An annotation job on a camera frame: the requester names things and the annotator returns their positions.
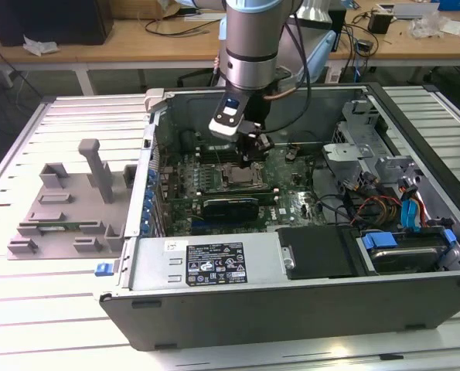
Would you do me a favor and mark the green motherboard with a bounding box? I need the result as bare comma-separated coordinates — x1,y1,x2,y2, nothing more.
158,148,331,235

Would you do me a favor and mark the small black box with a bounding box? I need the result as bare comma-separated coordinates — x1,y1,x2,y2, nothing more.
367,10,392,34

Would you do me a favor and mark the green RAM stick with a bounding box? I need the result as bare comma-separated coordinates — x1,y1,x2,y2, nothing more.
36,220,100,233

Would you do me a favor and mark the black board heat sink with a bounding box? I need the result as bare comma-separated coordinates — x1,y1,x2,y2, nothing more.
179,130,199,152

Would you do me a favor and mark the black plastic bay cover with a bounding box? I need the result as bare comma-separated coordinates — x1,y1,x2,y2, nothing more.
274,225,364,281

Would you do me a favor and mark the hard disk in blue carrier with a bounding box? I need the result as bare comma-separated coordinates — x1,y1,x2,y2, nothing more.
359,227,458,276

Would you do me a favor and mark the coloured power wire bundle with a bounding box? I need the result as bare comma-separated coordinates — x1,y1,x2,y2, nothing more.
347,195,403,229

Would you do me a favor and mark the large black box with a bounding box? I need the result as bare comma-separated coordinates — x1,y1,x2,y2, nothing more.
0,0,114,47

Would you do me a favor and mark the grey plastic parts rack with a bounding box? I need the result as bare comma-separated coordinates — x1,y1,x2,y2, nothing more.
5,138,138,260

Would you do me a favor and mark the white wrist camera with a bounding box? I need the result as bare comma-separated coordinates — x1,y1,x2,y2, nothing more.
208,95,250,140

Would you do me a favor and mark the silver metal drive cage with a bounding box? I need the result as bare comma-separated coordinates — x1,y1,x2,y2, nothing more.
321,99,424,194

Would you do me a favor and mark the CPU socket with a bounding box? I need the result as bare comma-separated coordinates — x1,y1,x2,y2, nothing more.
218,161,266,191

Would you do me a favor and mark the blue flat data wire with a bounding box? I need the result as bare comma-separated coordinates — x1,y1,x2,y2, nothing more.
398,184,424,233

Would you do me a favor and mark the open black PC case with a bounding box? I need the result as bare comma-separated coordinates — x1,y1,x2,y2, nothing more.
97,81,460,352

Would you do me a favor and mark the clear plastic bag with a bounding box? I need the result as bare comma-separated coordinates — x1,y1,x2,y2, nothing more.
409,11,447,39

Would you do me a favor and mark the crumpled white paper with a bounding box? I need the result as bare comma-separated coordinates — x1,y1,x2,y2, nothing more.
22,34,59,57

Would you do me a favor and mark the grey power supply with label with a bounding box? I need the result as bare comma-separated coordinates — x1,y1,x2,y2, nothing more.
128,231,288,291

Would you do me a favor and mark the wooden desk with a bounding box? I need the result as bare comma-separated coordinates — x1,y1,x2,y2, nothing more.
0,5,460,74

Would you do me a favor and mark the black graphics card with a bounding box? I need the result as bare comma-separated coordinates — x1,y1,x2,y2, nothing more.
202,196,261,223

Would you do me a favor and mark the black RAM slot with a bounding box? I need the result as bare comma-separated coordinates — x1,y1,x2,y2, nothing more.
196,151,238,160
252,194,281,206
196,186,280,196

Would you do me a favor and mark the blue card retainer strip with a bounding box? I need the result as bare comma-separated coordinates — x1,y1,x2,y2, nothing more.
144,169,158,237

